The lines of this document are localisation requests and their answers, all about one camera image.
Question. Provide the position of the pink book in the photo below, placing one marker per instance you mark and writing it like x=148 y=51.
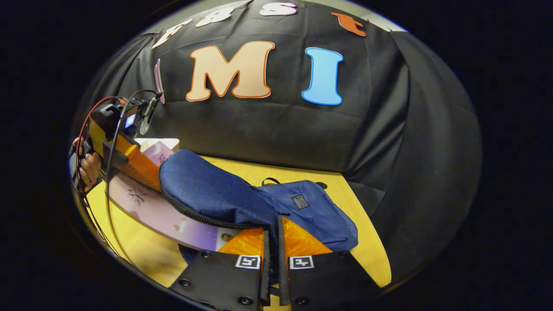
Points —
x=155 y=211

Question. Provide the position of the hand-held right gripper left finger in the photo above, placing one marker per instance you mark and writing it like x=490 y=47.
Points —
x=265 y=268

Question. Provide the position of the blue schoolbag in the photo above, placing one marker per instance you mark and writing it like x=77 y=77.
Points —
x=207 y=190

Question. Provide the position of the black backdrop cloth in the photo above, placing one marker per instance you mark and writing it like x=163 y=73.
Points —
x=281 y=129

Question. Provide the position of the white plastic bookshelf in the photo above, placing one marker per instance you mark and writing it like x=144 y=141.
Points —
x=166 y=142

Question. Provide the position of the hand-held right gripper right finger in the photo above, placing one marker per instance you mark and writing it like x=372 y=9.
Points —
x=283 y=268

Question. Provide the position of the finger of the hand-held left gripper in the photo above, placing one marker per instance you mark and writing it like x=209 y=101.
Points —
x=138 y=164

